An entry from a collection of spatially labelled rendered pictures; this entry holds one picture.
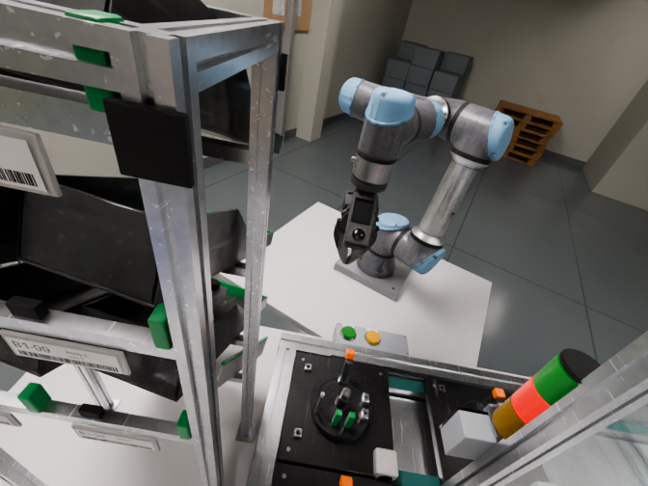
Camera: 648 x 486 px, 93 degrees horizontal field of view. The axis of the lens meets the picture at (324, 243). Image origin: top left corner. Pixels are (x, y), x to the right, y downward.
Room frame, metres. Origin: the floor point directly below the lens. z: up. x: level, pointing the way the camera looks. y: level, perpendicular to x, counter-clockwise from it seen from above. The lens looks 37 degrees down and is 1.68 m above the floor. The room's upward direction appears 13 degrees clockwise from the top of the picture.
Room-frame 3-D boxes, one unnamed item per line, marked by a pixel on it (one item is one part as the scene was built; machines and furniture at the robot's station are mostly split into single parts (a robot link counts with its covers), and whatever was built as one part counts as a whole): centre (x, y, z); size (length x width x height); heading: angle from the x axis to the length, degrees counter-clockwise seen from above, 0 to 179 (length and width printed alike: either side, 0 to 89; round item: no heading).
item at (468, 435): (0.23, -0.31, 1.29); 0.12 x 0.05 x 0.25; 92
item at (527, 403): (0.23, -0.31, 1.34); 0.05 x 0.05 x 0.05
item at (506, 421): (0.23, -0.31, 1.29); 0.05 x 0.05 x 0.05
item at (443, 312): (0.92, -0.20, 0.84); 0.90 x 0.70 x 0.03; 67
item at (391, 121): (0.56, -0.06, 1.53); 0.09 x 0.08 x 0.11; 141
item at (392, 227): (0.97, -0.23, 1.06); 0.13 x 0.12 x 0.14; 51
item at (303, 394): (0.34, -0.12, 1.01); 0.24 x 0.24 x 0.13; 2
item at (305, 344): (0.50, -0.39, 0.91); 0.89 x 0.06 x 0.11; 92
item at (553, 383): (0.23, -0.31, 1.39); 0.05 x 0.05 x 0.05
